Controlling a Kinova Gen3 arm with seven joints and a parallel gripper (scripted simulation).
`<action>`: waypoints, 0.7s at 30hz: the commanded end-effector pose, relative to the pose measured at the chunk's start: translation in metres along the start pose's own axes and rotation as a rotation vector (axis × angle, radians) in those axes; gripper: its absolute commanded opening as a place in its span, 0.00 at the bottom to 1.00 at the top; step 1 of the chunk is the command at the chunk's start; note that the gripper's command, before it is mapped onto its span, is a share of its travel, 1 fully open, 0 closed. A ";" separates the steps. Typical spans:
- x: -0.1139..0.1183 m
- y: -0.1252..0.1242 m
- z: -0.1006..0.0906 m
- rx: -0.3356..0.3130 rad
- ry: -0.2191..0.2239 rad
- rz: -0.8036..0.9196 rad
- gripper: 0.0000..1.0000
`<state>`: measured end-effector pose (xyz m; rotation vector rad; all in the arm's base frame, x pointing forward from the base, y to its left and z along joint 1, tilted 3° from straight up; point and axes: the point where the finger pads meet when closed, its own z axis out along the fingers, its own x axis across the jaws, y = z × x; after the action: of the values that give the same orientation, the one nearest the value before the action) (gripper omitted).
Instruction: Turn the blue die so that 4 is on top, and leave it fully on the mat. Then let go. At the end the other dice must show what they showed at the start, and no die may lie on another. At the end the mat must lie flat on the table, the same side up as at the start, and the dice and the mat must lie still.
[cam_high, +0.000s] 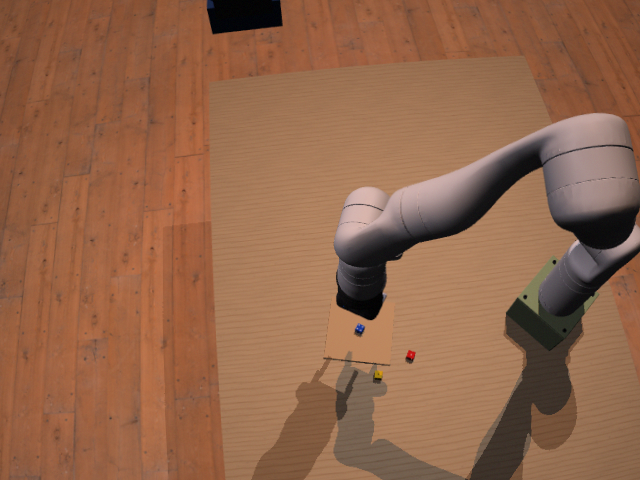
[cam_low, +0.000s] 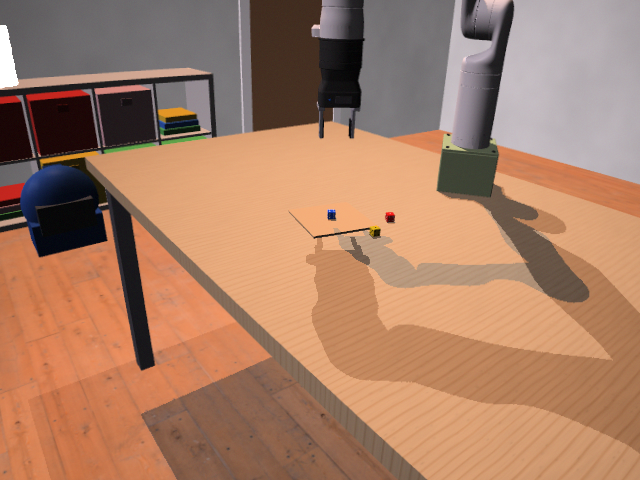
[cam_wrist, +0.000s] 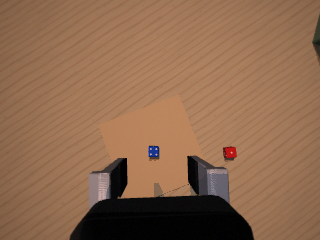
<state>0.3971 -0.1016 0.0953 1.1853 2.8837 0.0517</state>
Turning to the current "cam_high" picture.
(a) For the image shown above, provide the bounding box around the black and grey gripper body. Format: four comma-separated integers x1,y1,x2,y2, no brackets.
336,264,387,320

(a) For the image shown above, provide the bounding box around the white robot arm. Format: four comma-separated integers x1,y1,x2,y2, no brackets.
334,113,640,317

